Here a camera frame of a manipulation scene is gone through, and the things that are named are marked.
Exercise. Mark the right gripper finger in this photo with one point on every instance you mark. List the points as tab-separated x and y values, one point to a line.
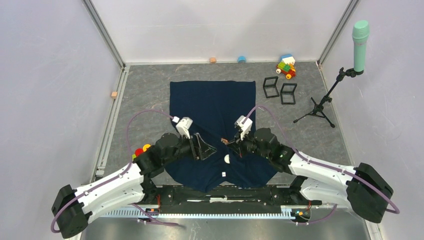
235	147
236	139

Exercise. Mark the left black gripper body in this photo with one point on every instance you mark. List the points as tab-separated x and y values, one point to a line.
186	148

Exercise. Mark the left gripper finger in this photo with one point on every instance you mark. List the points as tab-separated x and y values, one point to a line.
204	154
202	145

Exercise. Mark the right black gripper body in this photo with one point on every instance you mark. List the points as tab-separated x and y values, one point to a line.
248	145

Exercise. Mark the orange flower brooch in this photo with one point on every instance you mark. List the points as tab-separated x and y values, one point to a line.
224	141

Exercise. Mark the round gold brooch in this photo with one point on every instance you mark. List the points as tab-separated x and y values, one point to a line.
227	159

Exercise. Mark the navy blue t-shirt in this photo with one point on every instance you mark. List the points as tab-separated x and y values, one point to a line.
214	107

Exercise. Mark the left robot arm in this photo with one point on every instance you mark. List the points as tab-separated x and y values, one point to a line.
75	208

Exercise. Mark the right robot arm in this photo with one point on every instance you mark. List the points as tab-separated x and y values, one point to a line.
360	188

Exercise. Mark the blue cup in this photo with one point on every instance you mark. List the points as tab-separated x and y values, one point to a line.
241	59

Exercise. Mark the black microphone tripod stand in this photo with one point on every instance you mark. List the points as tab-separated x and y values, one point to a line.
318	108

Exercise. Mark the colourful toy block car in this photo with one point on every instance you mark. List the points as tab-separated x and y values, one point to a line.
286	66

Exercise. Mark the orange wooden cube left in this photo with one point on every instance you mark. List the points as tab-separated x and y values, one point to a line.
114	95

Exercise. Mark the mint green microphone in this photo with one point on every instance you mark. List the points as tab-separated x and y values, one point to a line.
360	35

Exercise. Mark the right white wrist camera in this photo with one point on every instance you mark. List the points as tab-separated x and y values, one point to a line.
243	125

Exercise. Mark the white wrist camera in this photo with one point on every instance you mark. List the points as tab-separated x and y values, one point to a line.
183	125
243	125

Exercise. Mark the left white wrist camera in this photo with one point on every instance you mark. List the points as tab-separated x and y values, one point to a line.
183	125

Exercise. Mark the red yellow ring stacker toy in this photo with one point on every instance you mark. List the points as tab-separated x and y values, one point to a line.
140	150

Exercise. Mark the right black display frame box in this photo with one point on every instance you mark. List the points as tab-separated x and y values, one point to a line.
287	94

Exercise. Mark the black display frame box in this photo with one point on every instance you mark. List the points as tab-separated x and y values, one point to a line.
287	94
269	87

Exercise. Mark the aluminium frame rail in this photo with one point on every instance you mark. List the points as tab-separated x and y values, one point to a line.
296	215

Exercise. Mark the left black display frame box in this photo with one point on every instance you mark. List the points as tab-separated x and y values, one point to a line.
269	87

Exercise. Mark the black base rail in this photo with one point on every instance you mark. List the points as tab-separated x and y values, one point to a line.
226	199

